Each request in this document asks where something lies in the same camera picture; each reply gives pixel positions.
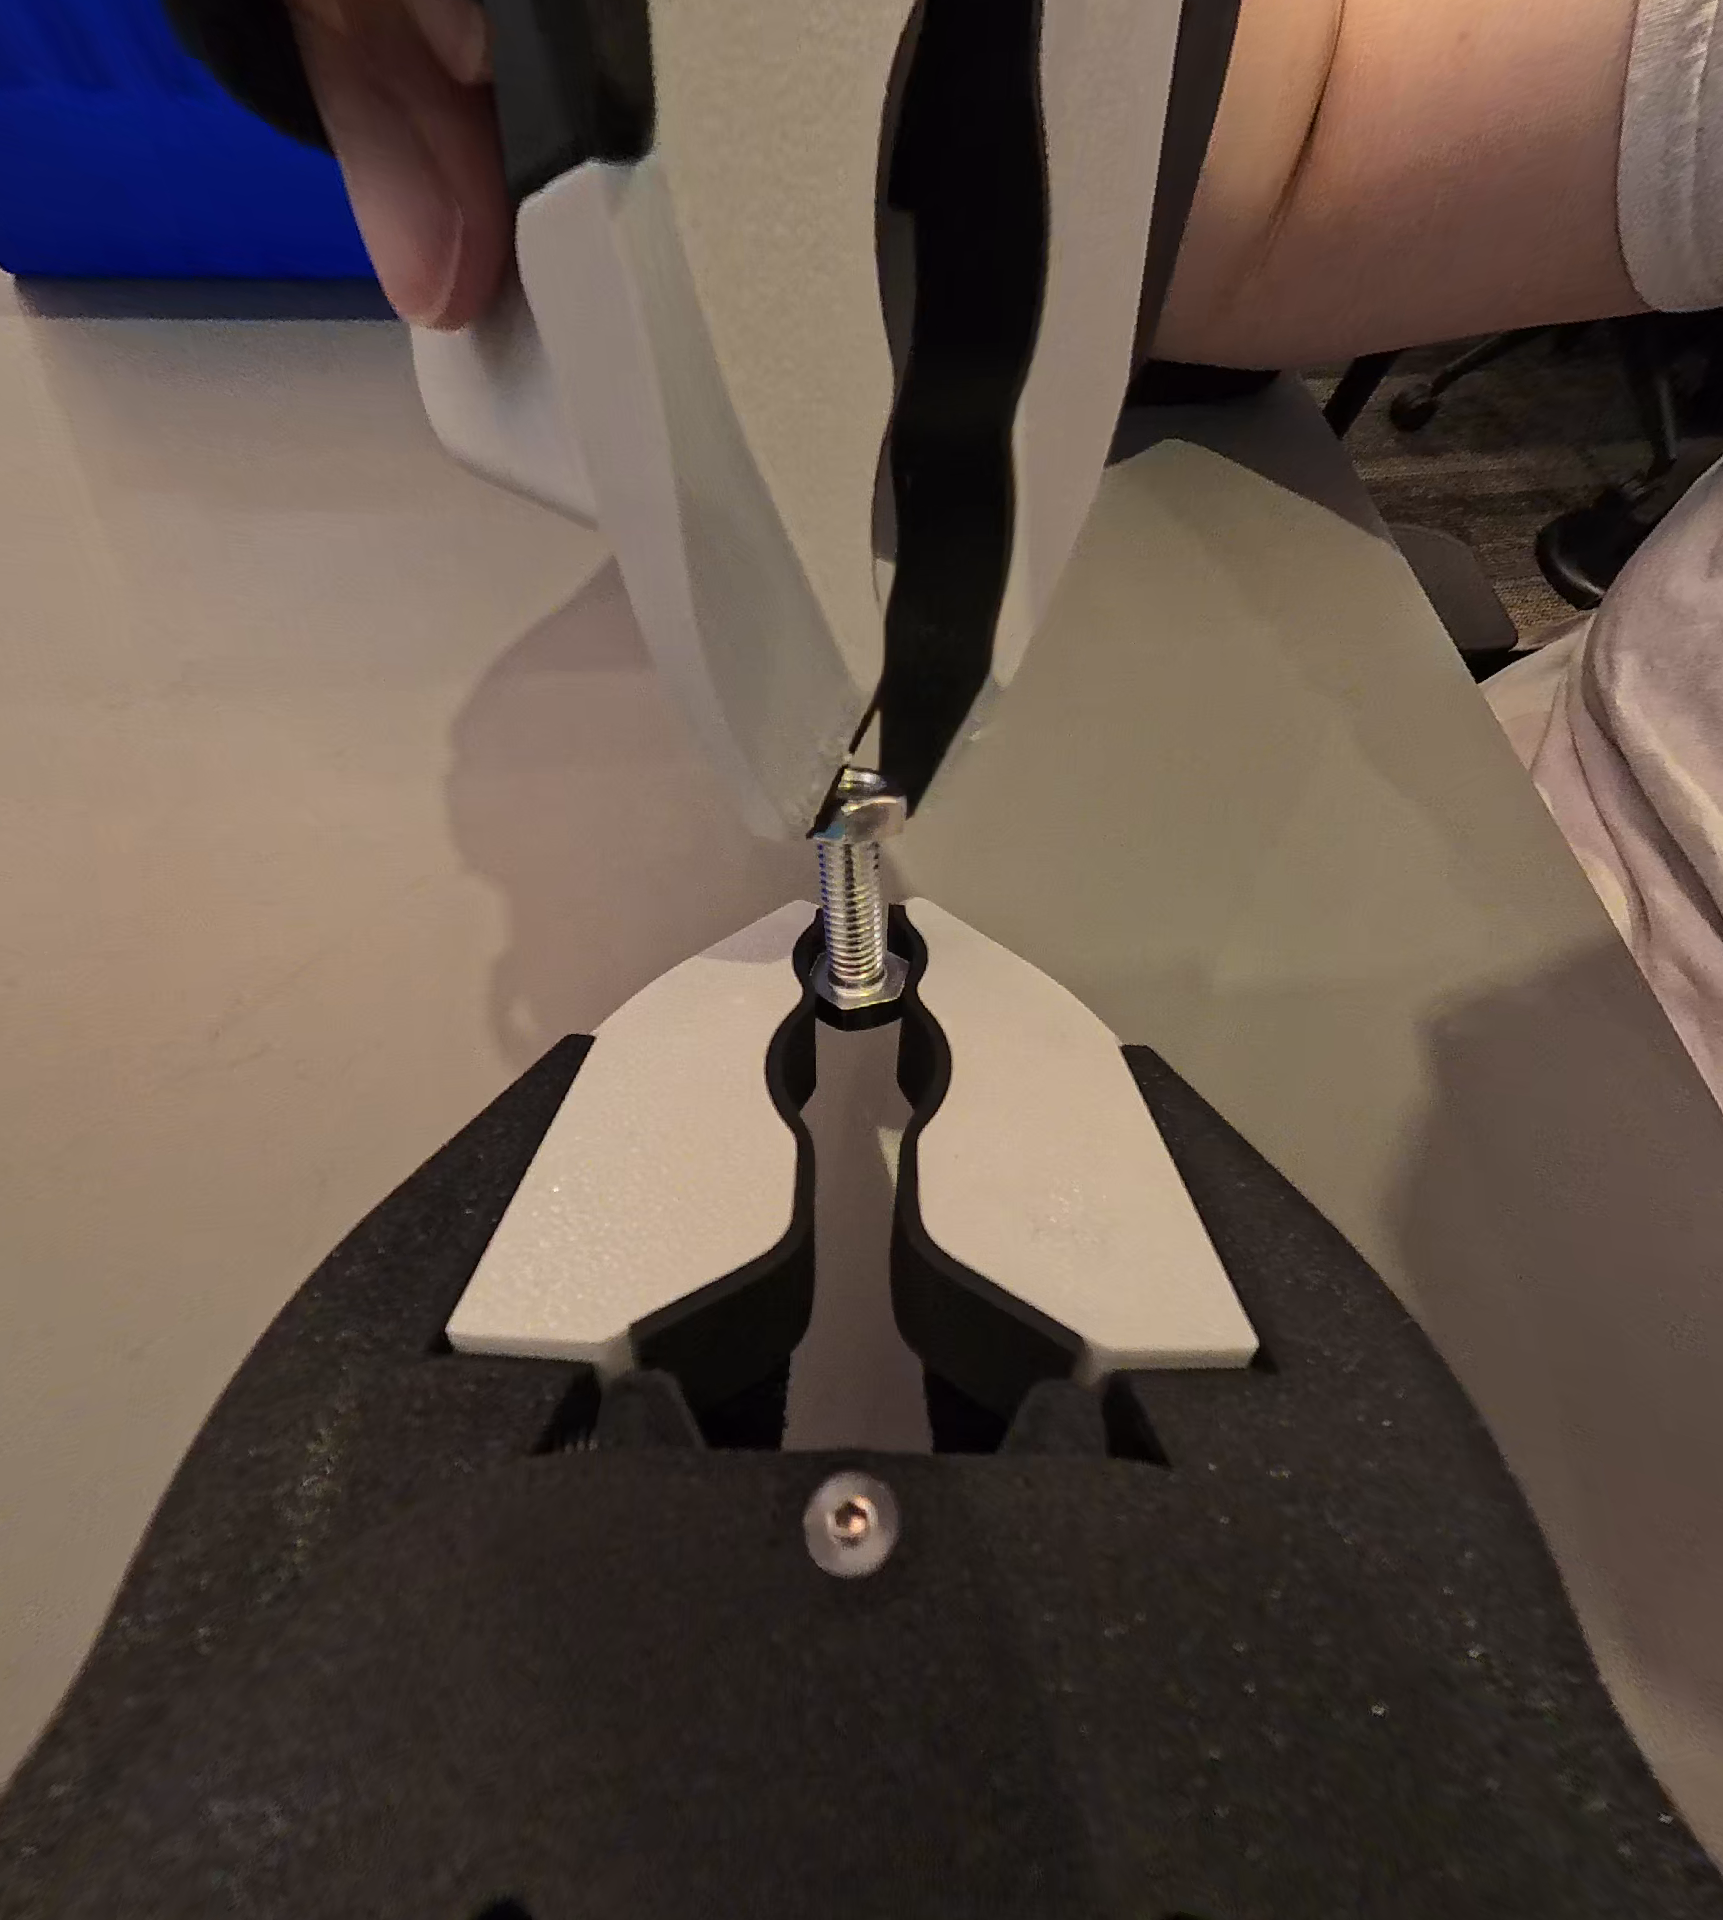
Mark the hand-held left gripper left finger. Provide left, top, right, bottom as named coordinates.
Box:
left=443, top=903, right=819, bottom=1389

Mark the black chair armrest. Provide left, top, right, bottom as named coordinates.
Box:
left=1396, top=522, right=1524, bottom=679

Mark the small silver hex nut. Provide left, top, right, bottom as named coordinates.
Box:
left=807, top=763, right=909, bottom=852

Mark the blue plastic bin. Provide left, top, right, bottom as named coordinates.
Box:
left=0, top=0, right=385, bottom=284

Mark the short thin silver bolt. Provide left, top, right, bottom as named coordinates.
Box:
left=805, top=836, right=923, bottom=1026

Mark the black office chair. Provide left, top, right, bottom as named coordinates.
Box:
left=1322, top=306, right=1723, bottom=609

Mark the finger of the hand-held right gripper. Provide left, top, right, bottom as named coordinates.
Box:
left=873, top=0, right=1194, bottom=823
left=603, top=0, right=937, bottom=841

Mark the person's right hand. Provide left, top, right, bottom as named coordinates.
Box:
left=287, top=0, right=521, bottom=336

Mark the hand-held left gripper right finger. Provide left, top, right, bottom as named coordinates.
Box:
left=885, top=895, right=1262, bottom=1420

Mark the person's light clothing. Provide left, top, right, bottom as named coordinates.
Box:
left=1526, top=0, right=1723, bottom=1310

